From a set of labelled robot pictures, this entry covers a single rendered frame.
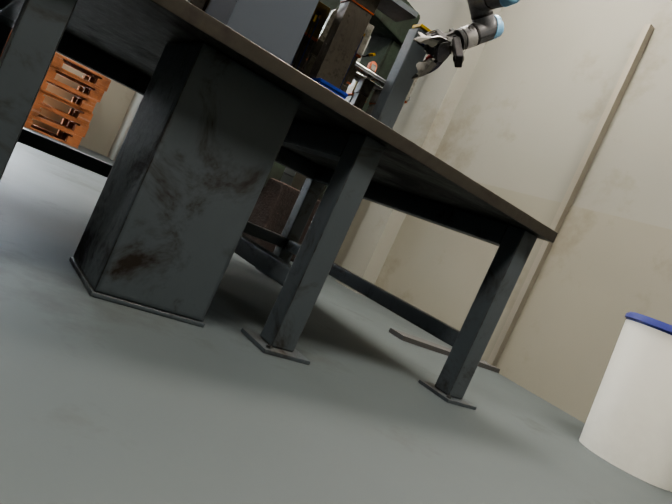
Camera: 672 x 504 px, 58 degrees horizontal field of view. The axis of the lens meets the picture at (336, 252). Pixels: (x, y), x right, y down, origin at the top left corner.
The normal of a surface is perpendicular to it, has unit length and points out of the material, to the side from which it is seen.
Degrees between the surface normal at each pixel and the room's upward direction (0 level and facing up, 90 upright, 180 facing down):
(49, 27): 90
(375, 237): 90
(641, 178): 90
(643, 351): 94
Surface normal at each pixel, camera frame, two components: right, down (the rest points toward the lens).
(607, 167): -0.75, -0.32
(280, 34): 0.52, 0.26
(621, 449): -0.62, -0.18
